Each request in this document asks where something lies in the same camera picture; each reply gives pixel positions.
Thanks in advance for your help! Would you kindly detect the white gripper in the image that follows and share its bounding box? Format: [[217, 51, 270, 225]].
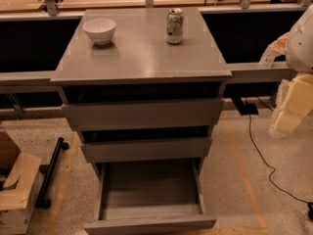
[[268, 73, 313, 138]]

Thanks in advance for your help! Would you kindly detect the grey bottom drawer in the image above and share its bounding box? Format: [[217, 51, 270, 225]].
[[84, 159, 216, 235]]

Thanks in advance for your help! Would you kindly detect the grey drawer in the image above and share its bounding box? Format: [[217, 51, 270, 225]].
[[81, 137, 212, 163], [62, 98, 224, 131], [84, 159, 216, 235]]

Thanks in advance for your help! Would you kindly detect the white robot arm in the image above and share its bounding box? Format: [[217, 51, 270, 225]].
[[265, 5, 313, 138]]

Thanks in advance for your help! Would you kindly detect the grey middle drawer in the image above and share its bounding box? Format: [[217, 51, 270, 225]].
[[81, 137, 212, 163]]

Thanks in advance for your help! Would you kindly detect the grey drawer cabinet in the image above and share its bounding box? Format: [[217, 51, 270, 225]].
[[50, 7, 233, 181]]

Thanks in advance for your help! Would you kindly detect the grey top drawer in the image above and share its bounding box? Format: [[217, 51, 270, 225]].
[[62, 98, 224, 131]]

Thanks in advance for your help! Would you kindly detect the black power adapter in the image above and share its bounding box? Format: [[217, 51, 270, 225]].
[[232, 97, 258, 116]]

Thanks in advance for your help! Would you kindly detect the clear sanitizer bottle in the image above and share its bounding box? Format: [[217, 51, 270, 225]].
[[259, 52, 275, 69]]

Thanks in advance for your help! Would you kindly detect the white crumpled soda can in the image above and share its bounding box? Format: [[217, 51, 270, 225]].
[[166, 8, 184, 44]]

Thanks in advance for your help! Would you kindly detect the white ceramic bowl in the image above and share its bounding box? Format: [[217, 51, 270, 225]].
[[83, 19, 116, 45]]

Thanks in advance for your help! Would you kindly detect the black metal bar stand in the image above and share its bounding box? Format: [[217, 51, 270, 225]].
[[35, 137, 69, 209]]

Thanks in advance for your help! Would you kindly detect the open cardboard box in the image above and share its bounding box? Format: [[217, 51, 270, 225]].
[[0, 132, 43, 235]]

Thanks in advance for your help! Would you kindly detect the black floor cable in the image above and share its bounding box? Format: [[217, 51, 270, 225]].
[[247, 96, 313, 211]]

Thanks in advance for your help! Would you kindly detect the grey metal rail shelf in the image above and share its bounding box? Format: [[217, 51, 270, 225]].
[[0, 62, 296, 94]]

